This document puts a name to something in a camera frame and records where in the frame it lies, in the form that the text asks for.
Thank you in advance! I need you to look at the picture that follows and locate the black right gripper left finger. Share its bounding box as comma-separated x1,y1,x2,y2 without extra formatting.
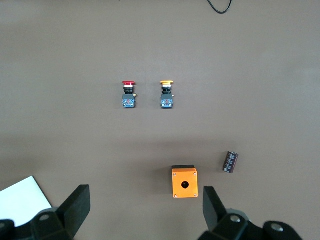
31,184,91,240

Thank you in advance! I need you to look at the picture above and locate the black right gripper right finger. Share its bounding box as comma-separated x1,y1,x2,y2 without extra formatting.
198,186,266,240

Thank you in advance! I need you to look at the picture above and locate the white drawer cabinet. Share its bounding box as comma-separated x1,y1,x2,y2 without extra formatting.
0,175,53,228

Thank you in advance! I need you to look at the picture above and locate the red mushroom push button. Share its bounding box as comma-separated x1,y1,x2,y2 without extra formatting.
121,80,138,109

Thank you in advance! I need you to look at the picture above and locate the yellow mushroom push button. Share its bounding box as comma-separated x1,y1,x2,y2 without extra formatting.
159,79,175,109

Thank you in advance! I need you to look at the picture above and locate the dark cylindrical capacitor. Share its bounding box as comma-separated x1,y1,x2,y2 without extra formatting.
222,151,240,174

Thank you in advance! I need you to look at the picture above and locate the orange button enclosure box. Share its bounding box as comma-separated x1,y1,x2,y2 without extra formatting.
171,164,199,199

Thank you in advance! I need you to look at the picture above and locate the black looped cable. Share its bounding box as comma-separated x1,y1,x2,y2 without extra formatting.
206,0,233,14

